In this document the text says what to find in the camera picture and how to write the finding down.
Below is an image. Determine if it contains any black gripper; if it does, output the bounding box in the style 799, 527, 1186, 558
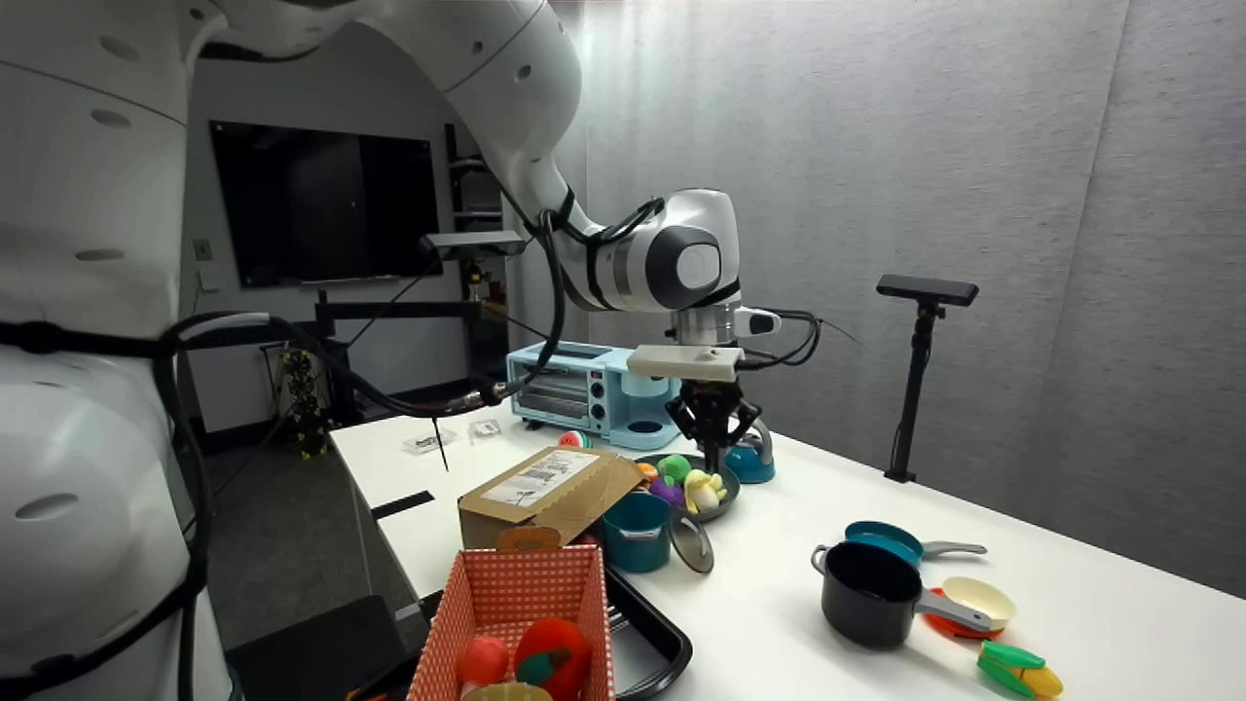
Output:
665, 382, 757, 452

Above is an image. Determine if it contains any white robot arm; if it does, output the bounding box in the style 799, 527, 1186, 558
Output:
0, 0, 743, 701

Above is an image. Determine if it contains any brown cardboard box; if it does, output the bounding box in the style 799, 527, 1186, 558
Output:
455, 447, 639, 549

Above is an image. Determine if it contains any small red toy fruit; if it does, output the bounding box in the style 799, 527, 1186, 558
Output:
455, 636, 508, 684

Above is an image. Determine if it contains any black wall monitor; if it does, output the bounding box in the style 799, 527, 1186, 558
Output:
210, 120, 442, 290

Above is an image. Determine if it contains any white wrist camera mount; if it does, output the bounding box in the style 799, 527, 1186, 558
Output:
628, 343, 743, 382

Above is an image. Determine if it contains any red toy tomato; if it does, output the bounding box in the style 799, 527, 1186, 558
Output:
513, 621, 590, 701

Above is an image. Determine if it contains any red checkered cardboard box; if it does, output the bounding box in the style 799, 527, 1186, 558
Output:
403, 545, 613, 701

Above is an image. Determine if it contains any toy hamburger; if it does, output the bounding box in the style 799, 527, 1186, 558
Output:
918, 574, 1018, 647

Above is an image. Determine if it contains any black toy pot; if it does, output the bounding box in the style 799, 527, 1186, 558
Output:
808, 541, 923, 649

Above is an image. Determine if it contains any blue toy frying pan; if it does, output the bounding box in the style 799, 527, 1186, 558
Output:
846, 521, 990, 564

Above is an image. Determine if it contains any light blue toaster oven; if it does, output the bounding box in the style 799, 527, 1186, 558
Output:
508, 343, 676, 452

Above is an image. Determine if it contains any black camera stand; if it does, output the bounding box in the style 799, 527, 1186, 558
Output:
877, 274, 975, 483

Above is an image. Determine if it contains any green toy corn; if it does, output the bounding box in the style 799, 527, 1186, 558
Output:
975, 643, 1062, 701

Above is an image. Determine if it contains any clear glass pot lid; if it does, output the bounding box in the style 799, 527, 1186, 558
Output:
674, 518, 717, 575

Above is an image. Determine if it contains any bowl of toy fruits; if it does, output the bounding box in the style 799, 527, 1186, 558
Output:
634, 452, 739, 521

